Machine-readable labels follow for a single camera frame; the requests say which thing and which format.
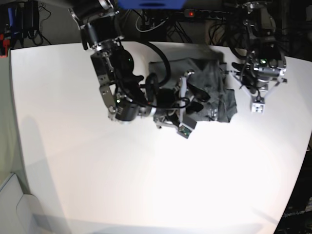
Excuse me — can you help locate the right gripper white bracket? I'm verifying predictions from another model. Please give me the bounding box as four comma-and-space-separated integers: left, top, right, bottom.
153, 70, 211, 133

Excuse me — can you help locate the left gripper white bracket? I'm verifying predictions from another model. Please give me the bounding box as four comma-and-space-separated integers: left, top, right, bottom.
226, 71, 288, 114

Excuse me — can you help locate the dark grey t-shirt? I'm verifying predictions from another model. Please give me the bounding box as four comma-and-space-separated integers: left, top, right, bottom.
164, 50, 237, 123

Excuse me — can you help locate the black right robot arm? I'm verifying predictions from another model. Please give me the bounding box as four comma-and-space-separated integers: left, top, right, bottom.
69, 0, 210, 138

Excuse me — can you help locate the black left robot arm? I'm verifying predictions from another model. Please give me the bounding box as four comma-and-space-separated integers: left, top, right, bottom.
226, 0, 287, 113

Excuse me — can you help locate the black power strip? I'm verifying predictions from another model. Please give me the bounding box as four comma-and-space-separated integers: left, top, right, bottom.
183, 9, 232, 20

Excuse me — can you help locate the blue box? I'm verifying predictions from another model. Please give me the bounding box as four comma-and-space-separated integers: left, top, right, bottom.
117, 0, 186, 10

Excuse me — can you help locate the red black object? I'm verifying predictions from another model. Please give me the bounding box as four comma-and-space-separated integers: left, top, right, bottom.
0, 34, 10, 58

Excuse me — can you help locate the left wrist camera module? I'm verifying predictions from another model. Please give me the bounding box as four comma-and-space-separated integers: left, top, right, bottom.
251, 102, 265, 114

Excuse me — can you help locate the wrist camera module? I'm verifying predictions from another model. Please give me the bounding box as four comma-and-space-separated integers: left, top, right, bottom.
251, 102, 265, 114
177, 116, 197, 139

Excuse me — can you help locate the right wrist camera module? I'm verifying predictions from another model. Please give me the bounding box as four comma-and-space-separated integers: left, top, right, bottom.
177, 116, 197, 139

